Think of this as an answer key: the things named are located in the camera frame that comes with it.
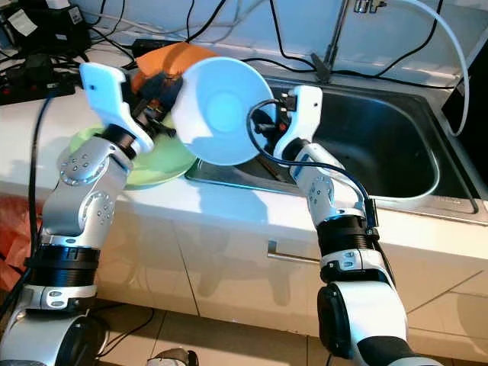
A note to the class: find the white ribbed bowl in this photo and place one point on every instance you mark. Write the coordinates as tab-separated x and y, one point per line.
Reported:
217	110

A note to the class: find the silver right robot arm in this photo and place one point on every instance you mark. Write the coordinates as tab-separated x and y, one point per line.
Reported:
332	198

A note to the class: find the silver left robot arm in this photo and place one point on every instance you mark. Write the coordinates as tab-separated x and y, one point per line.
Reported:
84	206

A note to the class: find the white kitchen cabinet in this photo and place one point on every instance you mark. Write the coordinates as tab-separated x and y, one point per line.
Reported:
221	290

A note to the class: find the orange bowl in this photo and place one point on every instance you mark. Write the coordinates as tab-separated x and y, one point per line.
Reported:
171	55

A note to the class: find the small black power strip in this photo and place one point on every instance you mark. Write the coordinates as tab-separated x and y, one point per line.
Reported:
152	47

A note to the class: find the light green plate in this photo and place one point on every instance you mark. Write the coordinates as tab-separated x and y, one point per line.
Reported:
160	168

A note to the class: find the black charger box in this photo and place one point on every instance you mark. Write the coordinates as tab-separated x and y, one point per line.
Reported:
57	30

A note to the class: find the metal faucet pipe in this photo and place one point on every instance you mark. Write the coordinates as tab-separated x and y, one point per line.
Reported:
335	34

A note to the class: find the stainless steel sink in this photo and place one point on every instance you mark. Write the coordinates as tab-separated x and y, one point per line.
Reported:
381	137

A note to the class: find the long black power strip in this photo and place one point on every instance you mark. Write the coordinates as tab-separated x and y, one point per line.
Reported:
30	85

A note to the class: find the red plastic bag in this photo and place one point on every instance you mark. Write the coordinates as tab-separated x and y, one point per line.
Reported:
15	236

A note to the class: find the black box object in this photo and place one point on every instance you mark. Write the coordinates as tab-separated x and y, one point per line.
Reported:
473	122

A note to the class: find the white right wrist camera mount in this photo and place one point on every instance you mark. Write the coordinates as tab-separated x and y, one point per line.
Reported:
306	107

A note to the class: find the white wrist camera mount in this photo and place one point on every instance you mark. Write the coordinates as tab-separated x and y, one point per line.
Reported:
306	107
107	91

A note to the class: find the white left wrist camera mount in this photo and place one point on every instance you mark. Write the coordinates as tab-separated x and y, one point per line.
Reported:
107	91

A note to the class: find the metal wall tap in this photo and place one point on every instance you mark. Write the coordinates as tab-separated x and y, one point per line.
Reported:
370	6

